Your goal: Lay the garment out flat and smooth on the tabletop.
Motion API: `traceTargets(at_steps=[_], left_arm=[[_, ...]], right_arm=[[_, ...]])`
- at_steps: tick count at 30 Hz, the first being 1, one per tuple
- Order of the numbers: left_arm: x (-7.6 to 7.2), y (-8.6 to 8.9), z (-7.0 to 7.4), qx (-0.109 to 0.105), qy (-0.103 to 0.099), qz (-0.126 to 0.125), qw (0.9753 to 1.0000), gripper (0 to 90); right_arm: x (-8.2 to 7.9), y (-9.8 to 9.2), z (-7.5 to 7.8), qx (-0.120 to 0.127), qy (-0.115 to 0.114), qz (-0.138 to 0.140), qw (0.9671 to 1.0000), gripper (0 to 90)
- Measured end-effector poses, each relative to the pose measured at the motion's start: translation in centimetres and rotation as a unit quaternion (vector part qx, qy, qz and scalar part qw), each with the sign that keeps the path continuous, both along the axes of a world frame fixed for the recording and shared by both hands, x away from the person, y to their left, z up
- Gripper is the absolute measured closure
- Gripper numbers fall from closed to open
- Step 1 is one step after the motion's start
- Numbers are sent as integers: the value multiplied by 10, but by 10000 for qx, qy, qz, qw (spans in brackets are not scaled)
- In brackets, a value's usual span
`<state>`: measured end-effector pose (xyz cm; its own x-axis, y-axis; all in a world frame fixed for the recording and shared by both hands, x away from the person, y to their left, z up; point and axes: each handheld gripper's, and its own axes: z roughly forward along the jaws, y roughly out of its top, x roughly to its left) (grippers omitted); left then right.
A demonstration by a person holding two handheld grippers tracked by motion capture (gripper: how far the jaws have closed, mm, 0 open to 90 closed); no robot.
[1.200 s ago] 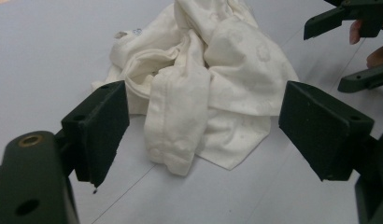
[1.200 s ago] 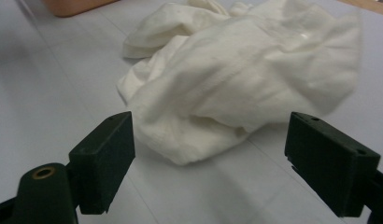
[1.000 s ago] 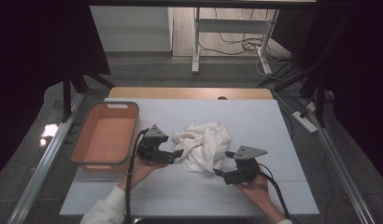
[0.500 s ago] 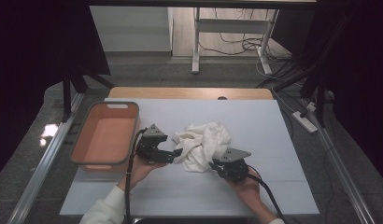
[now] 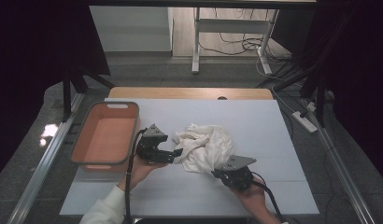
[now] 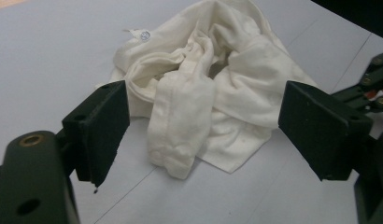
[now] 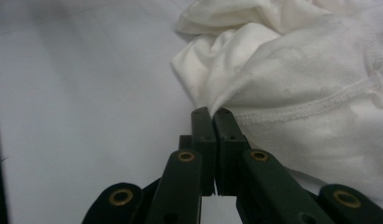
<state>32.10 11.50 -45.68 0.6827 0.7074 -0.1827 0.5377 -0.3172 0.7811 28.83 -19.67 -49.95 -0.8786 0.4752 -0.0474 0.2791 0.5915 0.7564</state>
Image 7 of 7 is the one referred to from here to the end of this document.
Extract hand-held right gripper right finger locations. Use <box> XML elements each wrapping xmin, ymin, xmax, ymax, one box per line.
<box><xmin>212</xmin><ymin>107</ymin><xmax>251</xmax><ymax>197</ymax></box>

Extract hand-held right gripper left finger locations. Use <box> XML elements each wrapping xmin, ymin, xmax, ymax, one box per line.
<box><xmin>178</xmin><ymin>106</ymin><xmax>218</xmax><ymax>197</ymax></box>

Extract white baby garment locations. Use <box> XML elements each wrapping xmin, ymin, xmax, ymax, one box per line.
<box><xmin>171</xmin><ymin>0</ymin><xmax>383</xmax><ymax>216</ymax></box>

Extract white table cover board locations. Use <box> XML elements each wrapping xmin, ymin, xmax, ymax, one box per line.
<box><xmin>0</xmin><ymin>0</ymin><xmax>383</xmax><ymax>224</ymax></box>

